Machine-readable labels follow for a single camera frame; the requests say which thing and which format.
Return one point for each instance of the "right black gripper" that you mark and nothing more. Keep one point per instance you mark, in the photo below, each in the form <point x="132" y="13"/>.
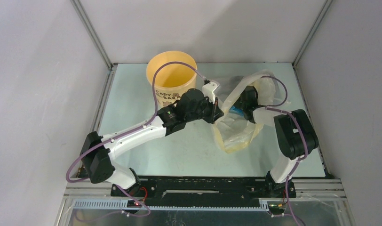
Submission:
<point x="242" y="107"/>

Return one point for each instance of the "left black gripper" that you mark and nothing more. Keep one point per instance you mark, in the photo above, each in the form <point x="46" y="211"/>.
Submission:
<point x="215" y="113"/>

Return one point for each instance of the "blue plastic trash bag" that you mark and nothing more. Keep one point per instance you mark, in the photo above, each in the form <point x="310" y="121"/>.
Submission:
<point x="235" y="109"/>

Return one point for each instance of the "translucent yellowish plastic bag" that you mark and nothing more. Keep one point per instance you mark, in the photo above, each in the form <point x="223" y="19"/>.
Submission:
<point x="233" y="132"/>

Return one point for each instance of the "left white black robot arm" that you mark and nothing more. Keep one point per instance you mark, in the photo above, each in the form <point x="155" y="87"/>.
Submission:
<point x="99" y="152"/>

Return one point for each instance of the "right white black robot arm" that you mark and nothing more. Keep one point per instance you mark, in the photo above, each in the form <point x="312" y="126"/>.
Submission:
<point x="295" y="135"/>

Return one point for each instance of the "yellow cartoon trash bin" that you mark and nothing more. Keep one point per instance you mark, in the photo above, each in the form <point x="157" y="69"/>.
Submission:
<point x="172" y="80"/>

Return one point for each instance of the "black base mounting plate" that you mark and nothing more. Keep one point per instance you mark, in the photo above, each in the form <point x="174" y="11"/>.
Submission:
<point x="203" y="192"/>

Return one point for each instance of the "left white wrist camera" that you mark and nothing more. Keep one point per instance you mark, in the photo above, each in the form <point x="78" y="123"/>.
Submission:
<point x="209" y="90"/>

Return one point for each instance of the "left aluminium corner post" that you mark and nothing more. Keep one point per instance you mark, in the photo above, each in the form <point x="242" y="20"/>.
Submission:
<point x="111" y="67"/>

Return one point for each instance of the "aluminium corner post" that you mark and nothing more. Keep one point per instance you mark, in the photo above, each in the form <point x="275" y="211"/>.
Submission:
<point x="309" y="67"/>
<point x="111" y="67"/>

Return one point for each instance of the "aluminium frame rail front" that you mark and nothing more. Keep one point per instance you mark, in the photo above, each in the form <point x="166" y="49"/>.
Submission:
<point x="328" y="192"/>

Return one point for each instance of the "right aluminium corner post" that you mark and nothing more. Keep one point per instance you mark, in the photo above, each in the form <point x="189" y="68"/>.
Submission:
<point x="309" y="67"/>

